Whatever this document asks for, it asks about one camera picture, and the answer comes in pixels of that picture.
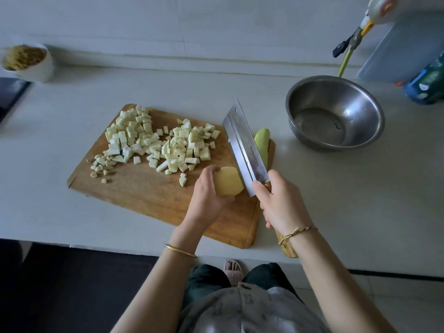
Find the person's left hand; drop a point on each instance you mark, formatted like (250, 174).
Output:
(205, 204)

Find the person's right hand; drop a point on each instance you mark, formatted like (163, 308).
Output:
(281, 204)

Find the peeled yellow potato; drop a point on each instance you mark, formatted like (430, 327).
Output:
(229, 182)

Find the pile of white diced vegetable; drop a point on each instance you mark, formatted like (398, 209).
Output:
(187, 145)

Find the peeled green cucumber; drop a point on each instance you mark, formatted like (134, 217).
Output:
(262, 145)

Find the pile of garlic cloves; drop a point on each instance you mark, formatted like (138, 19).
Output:
(100, 166)

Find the person's right forearm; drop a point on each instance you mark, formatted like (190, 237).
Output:
(343, 284)

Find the person's left forearm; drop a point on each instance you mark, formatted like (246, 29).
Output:
(156, 291)

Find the person's right foot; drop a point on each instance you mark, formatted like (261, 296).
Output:
(234, 270)

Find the gold bangle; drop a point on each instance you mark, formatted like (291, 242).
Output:
(180, 250)

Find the wooden cutting board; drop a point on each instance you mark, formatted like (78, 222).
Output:
(152, 197)

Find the dark green trousers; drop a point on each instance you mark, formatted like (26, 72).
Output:
(201, 281)

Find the white patterned garment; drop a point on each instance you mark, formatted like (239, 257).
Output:
(250, 312)

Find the deep stainless steel bowl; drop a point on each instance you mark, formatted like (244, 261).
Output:
(361, 100)

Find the dark green bottle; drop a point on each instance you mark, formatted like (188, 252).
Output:
(427, 83)

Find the light blue plastic board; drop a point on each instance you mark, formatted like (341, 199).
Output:
(399, 52)

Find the black gas stove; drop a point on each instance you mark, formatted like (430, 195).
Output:
(10, 97)

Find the white bowl of noodles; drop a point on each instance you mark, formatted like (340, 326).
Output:
(26, 62)

